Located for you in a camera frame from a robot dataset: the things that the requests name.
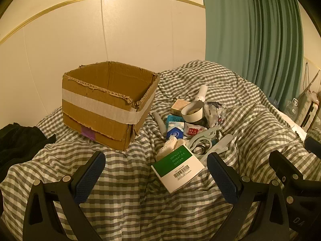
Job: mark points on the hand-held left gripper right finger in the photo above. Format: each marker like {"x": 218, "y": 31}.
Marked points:
{"x": 223, "y": 178}

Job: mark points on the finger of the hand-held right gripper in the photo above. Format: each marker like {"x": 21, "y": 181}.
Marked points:
{"x": 286, "y": 167}
{"x": 313, "y": 146}

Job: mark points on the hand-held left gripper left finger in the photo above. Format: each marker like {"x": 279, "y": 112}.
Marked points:
{"x": 90, "y": 178}

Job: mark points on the green and white carton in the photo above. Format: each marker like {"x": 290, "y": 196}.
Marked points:
{"x": 180, "y": 165}

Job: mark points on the taped cardboard box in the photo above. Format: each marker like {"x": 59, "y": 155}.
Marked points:
{"x": 100, "y": 120}

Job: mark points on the small tan carton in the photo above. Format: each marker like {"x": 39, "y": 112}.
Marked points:
{"x": 178, "y": 105}

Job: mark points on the white tube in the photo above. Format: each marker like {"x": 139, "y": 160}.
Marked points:
{"x": 202, "y": 93}

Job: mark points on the dark round container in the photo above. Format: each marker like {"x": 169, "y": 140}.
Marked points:
{"x": 200, "y": 122}

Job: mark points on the white ribbed case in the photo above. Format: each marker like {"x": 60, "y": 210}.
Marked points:
{"x": 309, "y": 110}

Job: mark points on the clear bottle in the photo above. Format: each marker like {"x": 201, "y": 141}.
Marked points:
{"x": 292, "y": 110}

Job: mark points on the white plush toy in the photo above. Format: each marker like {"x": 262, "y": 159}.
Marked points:
{"x": 200, "y": 135}

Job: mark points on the red and white packet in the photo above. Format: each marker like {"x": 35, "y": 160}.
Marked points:
{"x": 194, "y": 130}

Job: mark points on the grey checked blanket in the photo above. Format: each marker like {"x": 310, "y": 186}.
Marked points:
{"x": 250, "y": 120}

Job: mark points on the crinkled clear plastic bag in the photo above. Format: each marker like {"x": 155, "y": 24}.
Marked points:
{"x": 213, "y": 115}

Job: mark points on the white lace cloth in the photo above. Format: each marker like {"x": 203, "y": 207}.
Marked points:
{"x": 169, "y": 144}

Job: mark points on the blue and white tissue pack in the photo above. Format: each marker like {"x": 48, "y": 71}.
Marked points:
{"x": 175, "y": 133}

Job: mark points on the white tape roll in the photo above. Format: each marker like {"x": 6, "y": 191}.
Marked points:
{"x": 193, "y": 116}

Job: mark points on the teal flat packet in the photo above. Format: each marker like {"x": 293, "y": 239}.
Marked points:
{"x": 173, "y": 120}

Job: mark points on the black cloth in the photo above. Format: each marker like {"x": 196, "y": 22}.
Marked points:
{"x": 20, "y": 143}

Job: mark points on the pale grey stick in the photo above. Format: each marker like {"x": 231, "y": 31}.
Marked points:
{"x": 160, "y": 123}

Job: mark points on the green curtain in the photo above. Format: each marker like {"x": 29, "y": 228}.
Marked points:
{"x": 238, "y": 30}

